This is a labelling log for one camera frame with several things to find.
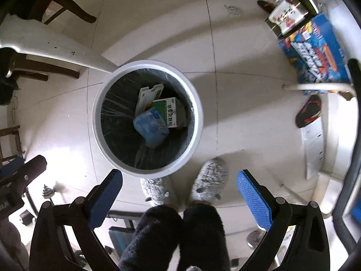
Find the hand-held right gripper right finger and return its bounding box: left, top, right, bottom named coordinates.
left=236, top=170, right=331, bottom=271

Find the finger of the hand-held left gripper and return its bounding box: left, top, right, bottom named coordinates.
left=0, top=155, right=47, bottom=188

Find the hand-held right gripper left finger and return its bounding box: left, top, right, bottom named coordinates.
left=30, top=169, right=123, bottom=271

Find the white round trash bin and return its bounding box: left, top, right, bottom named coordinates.
left=93, top=59, right=204, bottom=178

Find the person's left forearm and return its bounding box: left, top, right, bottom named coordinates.
left=0, top=220, right=30, bottom=271

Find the black metal stand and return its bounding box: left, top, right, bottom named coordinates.
left=105, top=210, right=139, bottom=260

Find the metal dumbbell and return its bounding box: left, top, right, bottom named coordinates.
left=42, top=185, right=57, bottom=204

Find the metal weight disc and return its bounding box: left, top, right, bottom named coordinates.
left=245, top=229, right=267, bottom=249

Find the grey fuzzy right slipper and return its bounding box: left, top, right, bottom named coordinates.
left=189, top=158, right=229, bottom=205

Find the grey fuzzy slipper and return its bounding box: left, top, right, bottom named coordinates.
left=140, top=176, right=170, bottom=207
left=189, top=158, right=229, bottom=205

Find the grey fuzzy left slipper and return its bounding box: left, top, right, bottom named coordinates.
left=140, top=176, right=170, bottom=207

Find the person's left leg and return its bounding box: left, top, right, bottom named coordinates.
left=118, top=205, right=184, bottom=271

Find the person's leg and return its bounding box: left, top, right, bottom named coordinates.
left=178, top=204, right=231, bottom=271
left=118, top=205, right=184, bottom=271

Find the person's right leg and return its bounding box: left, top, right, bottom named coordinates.
left=178, top=204, right=231, bottom=271

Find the black bin liner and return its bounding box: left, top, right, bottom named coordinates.
left=102, top=68, right=195, bottom=170

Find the white panel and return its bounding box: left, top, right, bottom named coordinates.
left=300, top=117, right=325, bottom=180

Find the blue plastic packet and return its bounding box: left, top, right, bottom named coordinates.
left=133, top=109, right=170, bottom=148

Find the red and black shoe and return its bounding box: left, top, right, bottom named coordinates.
left=295, top=94, right=322, bottom=129

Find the green and white medicine box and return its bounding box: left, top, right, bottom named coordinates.
left=152, top=97, right=187, bottom=128

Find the white cardboard box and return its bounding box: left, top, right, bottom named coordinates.
left=135, top=84, right=164, bottom=116

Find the white metal tube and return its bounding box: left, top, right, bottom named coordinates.
left=283, top=82, right=354, bottom=92

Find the blue printed cardboard box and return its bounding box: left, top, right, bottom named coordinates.
left=279, top=14, right=352, bottom=95

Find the white printed box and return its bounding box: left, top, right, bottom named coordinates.
left=267, top=0, right=308, bottom=36

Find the dark printed box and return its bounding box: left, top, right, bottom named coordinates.
left=282, top=0, right=320, bottom=15

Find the dark wooden frame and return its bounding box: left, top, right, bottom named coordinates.
left=13, top=54, right=81, bottom=82

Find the black chair frame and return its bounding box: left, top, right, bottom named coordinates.
left=332, top=59, right=361, bottom=271

